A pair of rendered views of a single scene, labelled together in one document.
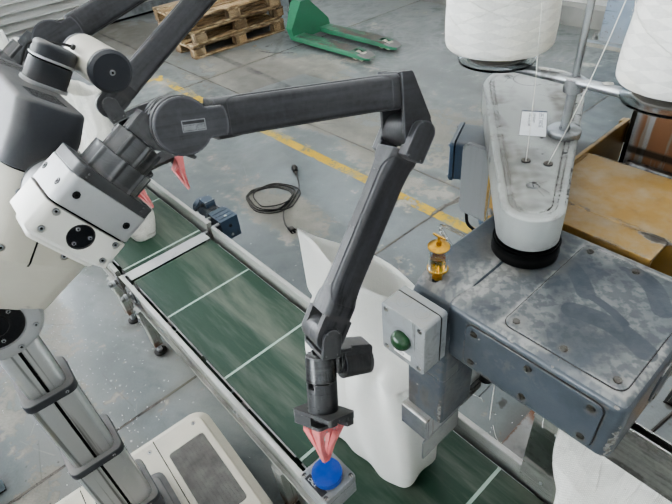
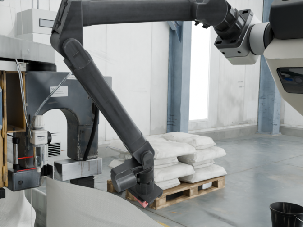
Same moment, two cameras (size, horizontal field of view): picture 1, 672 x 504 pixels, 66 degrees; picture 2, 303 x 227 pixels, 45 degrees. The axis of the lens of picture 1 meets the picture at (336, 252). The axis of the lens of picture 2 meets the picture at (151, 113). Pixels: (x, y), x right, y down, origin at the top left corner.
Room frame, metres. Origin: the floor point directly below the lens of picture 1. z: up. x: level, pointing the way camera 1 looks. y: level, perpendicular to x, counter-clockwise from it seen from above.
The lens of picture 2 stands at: (1.67, -0.01, 1.32)
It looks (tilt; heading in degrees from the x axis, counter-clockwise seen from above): 5 degrees down; 176
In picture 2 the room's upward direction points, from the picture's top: 1 degrees clockwise
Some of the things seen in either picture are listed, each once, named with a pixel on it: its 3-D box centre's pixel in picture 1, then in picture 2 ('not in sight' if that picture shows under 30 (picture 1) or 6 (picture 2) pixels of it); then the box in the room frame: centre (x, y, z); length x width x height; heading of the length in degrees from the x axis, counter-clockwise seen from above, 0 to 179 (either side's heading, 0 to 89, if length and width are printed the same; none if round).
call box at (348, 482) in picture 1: (328, 482); not in sight; (0.51, 0.07, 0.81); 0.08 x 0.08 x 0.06; 38
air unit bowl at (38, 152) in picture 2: not in sight; (38, 156); (0.68, -0.24, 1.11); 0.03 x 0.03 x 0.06
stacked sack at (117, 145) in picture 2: not in sight; (139, 144); (-2.55, 0.16, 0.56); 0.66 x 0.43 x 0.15; 125
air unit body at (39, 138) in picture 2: not in sight; (39, 143); (0.67, -0.24, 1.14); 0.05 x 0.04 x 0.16; 128
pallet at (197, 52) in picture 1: (223, 31); not in sight; (6.45, 1.03, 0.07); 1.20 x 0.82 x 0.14; 126
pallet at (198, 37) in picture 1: (221, 18); not in sight; (6.46, 1.01, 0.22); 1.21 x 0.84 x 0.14; 128
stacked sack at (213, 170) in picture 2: not in sight; (198, 172); (-2.63, 0.89, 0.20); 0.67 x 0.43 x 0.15; 128
